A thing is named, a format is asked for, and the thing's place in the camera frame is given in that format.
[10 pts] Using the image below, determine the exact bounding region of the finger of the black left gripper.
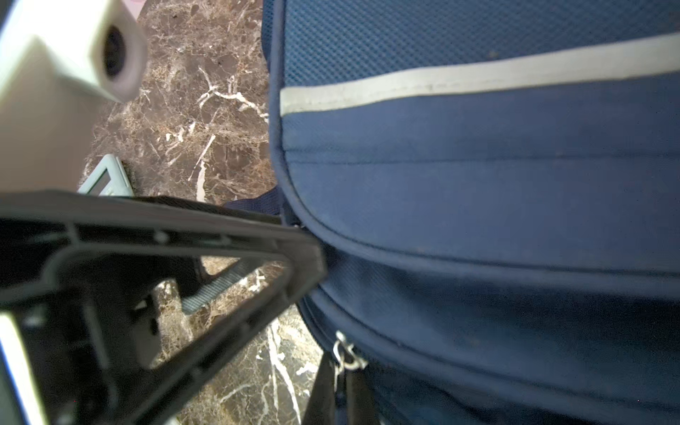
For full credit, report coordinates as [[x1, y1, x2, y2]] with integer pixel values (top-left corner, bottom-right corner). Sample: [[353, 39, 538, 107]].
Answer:
[[1, 191, 326, 424]]

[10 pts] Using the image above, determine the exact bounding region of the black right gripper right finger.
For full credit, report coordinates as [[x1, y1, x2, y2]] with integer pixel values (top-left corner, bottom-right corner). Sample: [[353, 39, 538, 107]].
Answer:
[[345, 370, 379, 425]]

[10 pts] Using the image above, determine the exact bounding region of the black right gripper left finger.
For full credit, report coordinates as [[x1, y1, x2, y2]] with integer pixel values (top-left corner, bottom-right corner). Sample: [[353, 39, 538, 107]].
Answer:
[[301, 352, 336, 425]]

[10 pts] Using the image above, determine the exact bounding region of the grey calculator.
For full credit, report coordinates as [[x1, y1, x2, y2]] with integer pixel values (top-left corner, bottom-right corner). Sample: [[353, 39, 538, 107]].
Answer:
[[78, 154, 134, 198]]

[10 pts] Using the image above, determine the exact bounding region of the navy blue student backpack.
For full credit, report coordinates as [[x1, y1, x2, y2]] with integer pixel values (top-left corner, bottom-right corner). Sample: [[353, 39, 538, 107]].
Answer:
[[257, 1, 679, 424]]

